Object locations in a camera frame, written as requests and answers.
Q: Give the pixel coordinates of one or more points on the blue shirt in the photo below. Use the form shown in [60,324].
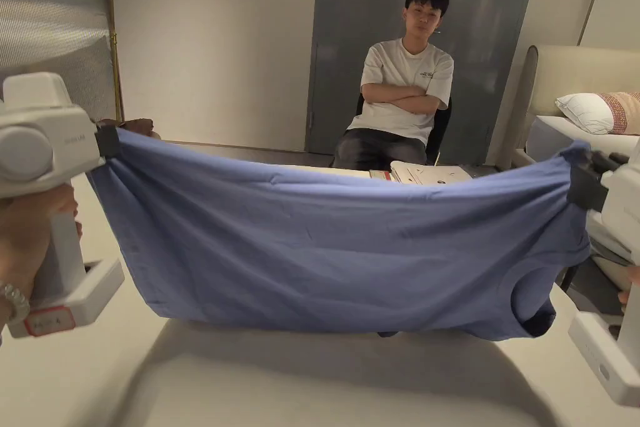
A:
[325,247]

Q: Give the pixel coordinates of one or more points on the red-edged book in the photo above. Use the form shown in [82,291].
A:
[380,175]

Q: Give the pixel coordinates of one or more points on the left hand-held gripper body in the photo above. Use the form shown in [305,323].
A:
[45,117]

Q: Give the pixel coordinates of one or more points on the person's left hand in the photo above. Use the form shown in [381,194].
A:
[25,242]

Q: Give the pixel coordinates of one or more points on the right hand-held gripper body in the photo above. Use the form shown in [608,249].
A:
[622,217]

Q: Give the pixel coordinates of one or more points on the white pillow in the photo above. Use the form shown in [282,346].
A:
[587,112]

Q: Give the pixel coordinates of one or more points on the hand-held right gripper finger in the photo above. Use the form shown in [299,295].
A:
[607,161]

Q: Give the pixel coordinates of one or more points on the stack of white papers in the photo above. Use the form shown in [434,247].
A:
[435,173]

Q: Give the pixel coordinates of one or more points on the person's right hand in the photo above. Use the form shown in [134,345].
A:
[635,277]

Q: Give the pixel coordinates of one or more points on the cream padded headboard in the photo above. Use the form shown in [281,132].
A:
[555,72]

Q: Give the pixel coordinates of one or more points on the bed with beige sheet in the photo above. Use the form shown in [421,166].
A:
[300,387]

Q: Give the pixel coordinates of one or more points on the floor lamp with white shade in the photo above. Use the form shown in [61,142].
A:
[116,22]

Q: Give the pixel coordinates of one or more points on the patterned pink cushion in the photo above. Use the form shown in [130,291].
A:
[625,112]

